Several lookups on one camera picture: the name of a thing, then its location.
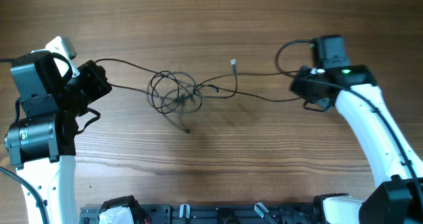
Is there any thin black cable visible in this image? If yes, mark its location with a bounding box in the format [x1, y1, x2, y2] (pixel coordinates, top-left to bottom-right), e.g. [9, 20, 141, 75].
[94, 57, 303, 103]

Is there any black cable white plug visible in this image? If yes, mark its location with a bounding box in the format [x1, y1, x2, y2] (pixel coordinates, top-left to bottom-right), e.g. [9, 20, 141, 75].
[110, 58, 300, 101]

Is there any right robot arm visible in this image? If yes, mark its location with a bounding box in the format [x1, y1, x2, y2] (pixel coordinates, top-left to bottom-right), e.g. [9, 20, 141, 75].
[290, 35, 422, 223]

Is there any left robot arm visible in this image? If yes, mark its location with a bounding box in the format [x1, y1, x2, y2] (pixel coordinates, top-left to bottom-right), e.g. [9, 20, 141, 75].
[5, 50, 112, 223]

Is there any right camera cable black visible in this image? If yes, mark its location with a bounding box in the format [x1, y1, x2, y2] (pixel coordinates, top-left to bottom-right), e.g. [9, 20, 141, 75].
[274, 35, 422, 200]

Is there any camera cable black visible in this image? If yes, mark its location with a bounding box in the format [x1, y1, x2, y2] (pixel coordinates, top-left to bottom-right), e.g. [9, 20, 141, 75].
[0, 57, 50, 224]
[274, 35, 422, 200]

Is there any left camera cable black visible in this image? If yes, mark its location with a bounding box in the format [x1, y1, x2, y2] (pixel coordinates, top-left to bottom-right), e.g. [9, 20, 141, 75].
[0, 57, 50, 224]

